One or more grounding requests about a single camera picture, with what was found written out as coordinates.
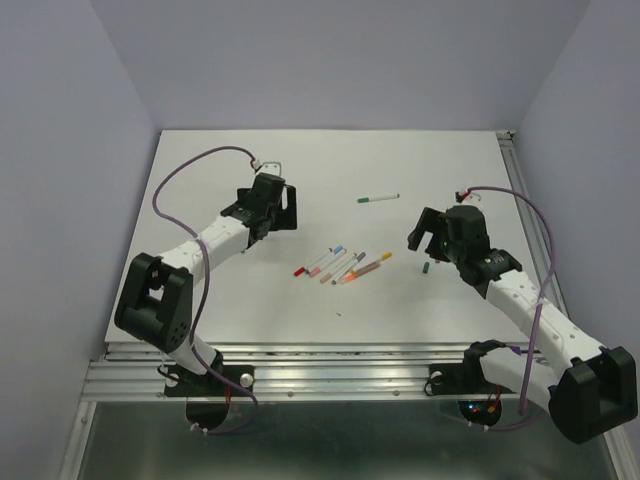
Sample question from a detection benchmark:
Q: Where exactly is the green capped thin marker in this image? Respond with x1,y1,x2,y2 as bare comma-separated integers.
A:
356,193,400,204

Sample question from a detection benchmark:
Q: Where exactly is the red capped marker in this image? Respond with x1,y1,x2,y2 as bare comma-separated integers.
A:
293,248,333,277

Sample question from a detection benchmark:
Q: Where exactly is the blue capped marker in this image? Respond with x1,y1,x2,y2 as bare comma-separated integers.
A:
307,245,344,277

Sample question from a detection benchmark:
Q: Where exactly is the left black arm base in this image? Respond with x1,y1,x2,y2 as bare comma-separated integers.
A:
156,364,256,435

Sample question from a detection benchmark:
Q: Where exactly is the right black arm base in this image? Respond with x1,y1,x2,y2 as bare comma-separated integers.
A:
423,340,520,430

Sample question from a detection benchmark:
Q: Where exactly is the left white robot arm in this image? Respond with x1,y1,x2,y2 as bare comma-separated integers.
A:
114,173,297,394

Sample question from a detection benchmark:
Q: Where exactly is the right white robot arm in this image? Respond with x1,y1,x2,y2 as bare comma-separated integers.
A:
408,205,639,444

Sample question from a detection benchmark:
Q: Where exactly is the yellow capped marker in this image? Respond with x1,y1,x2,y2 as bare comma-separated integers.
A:
344,252,392,283

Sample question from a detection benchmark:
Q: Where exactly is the grey capped marker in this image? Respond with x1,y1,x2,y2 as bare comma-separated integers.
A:
331,252,366,285

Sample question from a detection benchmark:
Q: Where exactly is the tan orange tipped marker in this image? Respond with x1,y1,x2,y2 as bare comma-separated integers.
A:
339,260,381,284

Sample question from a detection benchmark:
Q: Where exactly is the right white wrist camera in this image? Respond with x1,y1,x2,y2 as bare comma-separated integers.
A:
454,189,482,207

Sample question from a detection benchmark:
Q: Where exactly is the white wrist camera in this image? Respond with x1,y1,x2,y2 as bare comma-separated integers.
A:
258,161,283,177
454,189,482,207

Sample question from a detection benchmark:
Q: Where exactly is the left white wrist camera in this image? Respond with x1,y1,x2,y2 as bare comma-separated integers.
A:
258,161,283,177

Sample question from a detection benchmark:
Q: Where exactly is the aluminium right side rail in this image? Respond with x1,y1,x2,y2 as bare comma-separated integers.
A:
496,130,569,316

